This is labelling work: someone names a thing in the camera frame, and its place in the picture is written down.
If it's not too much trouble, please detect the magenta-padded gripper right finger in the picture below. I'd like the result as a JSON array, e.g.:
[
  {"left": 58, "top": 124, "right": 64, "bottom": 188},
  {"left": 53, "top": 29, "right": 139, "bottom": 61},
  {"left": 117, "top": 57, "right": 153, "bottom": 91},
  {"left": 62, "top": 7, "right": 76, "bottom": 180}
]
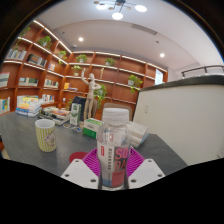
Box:
[{"left": 127, "top": 147, "right": 166, "bottom": 190}]

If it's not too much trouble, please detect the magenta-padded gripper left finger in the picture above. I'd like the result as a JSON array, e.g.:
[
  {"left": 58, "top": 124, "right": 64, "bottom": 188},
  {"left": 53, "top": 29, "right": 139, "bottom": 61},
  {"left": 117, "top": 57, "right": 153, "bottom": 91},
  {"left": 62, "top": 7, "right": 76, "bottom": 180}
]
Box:
[{"left": 60, "top": 148, "right": 101, "bottom": 190}]

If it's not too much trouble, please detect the clear plastic water bottle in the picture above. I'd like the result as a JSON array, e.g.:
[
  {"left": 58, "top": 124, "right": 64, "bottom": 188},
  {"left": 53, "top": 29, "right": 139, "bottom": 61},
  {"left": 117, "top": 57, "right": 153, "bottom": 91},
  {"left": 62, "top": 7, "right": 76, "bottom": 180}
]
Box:
[{"left": 96, "top": 107, "right": 133, "bottom": 191}]

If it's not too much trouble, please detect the flat green white box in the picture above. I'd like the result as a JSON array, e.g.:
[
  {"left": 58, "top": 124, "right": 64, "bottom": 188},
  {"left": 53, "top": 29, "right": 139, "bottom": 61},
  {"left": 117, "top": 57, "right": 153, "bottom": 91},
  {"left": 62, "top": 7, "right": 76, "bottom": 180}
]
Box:
[{"left": 82, "top": 117, "right": 104, "bottom": 140}]

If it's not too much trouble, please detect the yellow striped mug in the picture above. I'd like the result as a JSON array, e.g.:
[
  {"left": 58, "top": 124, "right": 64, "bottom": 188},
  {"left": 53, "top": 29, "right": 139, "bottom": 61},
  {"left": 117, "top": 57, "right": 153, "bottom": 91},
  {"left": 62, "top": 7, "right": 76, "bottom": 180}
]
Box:
[{"left": 34, "top": 118, "right": 57, "bottom": 153}]

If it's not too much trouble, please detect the tall green white carton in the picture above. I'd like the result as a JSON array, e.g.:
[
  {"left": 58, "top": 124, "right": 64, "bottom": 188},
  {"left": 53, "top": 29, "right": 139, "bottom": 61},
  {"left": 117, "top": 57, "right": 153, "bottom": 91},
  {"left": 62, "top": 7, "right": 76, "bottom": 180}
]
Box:
[{"left": 69, "top": 102, "right": 82, "bottom": 127}]

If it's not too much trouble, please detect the dark book stack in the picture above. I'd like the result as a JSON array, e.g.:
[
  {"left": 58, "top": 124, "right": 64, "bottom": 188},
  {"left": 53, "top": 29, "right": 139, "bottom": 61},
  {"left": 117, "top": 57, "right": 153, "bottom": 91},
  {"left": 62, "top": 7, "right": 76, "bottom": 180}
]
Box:
[{"left": 38, "top": 106, "right": 72, "bottom": 126}]

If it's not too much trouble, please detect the dark blue chair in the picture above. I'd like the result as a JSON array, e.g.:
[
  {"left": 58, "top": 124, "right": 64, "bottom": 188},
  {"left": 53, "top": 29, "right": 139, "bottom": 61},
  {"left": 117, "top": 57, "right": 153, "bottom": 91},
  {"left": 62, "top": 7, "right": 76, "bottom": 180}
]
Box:
[{"left": 71, "top": 95, "right": 89, "bottom": 121}]

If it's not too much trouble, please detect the beige chair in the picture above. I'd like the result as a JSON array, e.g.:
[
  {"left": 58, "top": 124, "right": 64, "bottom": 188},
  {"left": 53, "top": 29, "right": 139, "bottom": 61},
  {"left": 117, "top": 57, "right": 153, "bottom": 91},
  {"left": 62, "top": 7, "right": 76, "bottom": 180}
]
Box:
[{"left": 101, "top": 102, "right": 133, "bottom": 121}]

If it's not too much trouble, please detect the wooden artist mannequin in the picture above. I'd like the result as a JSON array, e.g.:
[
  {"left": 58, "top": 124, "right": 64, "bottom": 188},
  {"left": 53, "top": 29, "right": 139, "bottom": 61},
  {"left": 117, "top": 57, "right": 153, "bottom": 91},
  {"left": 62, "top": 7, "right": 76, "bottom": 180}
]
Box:
[{"left": 80, "top": 68, "right": 102, "bottom": 121}]

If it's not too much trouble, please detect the colourful book stack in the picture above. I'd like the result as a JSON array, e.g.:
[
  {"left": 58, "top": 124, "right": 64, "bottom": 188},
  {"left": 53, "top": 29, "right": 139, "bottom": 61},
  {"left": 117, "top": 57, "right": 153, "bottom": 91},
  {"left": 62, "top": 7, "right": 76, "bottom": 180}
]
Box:
[{"left": 14, "top": 96, "right": 43, "bottom": 118}]

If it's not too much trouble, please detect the wooden shelf unit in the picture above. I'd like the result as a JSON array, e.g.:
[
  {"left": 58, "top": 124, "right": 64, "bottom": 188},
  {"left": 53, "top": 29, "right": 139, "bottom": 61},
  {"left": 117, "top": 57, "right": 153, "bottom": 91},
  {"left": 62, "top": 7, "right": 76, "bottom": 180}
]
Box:
[{"left": 0, "top": 19, "right": 169, "bottom": 118}]

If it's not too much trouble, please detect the metal handrail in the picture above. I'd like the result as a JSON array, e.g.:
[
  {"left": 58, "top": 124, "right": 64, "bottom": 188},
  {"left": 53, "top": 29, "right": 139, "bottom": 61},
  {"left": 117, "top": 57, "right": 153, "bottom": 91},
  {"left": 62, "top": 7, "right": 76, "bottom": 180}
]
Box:
[{"left": 181, "top": 64, "right": 224, "bottom": 79}]

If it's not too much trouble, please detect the ceiling lamp with round lights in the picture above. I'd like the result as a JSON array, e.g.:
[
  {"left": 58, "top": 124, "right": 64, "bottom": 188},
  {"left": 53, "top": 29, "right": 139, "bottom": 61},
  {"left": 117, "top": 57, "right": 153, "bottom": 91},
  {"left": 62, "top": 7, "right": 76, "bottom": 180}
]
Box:
[{"left": 93, "top": 0, "right": 148, "bottom": 21}]

